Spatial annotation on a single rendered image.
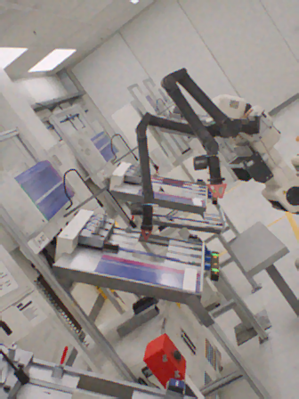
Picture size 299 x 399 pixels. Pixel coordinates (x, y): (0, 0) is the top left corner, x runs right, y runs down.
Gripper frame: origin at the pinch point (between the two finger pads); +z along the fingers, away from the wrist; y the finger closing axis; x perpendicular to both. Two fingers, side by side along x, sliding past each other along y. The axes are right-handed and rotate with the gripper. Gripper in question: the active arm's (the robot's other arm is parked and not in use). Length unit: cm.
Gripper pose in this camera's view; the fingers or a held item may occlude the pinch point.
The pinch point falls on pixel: (146, 238)
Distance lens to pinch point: 301.3
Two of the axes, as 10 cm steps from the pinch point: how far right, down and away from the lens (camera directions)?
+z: -0.6, 9.5, 3.0
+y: -1.1, 2.9, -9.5
